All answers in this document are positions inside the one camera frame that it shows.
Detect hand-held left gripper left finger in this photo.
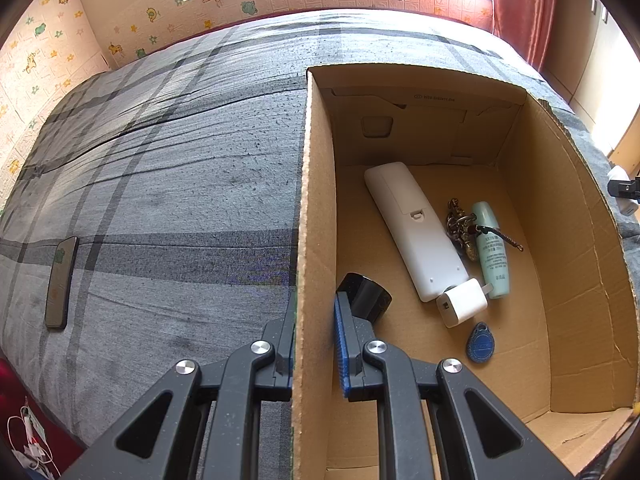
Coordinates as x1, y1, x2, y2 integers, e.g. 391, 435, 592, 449
60, 305, 298, 480

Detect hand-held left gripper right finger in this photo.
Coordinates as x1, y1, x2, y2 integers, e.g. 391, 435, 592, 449
332, 292, 576, 480

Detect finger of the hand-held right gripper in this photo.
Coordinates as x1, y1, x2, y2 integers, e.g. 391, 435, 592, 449
607, 176, 640, 203

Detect large white charger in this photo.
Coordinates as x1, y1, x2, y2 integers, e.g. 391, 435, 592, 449
607, 165, 640, 216

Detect dark round cap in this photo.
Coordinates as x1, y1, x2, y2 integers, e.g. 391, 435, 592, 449
336, 272, 393, 322

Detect cardboard box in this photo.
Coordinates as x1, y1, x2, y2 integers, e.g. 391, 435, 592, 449
289, 63, 640, 480

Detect small white charger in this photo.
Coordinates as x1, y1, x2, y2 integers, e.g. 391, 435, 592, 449
436, 277, 493, 329

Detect blue key fob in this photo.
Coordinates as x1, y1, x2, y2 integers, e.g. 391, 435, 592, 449
466, 321, 498, 363

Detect white remote control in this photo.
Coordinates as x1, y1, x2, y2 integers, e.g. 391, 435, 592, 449
364, 161, 471, 303

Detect teal cosmetic bottle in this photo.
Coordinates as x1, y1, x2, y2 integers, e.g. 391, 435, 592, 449
471, 201, 512, 300

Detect keychain with carabiner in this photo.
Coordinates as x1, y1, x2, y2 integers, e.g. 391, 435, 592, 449
446, 198, 525, 262

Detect cream wardrobe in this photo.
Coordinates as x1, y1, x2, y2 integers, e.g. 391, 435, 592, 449
542, 0, 640, 161

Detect red curtain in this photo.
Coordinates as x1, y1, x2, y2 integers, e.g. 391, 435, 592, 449
492, 0, 561, 73

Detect black smartphone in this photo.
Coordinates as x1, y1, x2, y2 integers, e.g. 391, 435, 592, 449
44, 236, 80, 330

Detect red mattress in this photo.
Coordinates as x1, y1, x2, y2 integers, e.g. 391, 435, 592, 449
0, 357, 86, 461

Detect white charging cable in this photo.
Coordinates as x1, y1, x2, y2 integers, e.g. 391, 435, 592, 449
6, 397, 53, 471

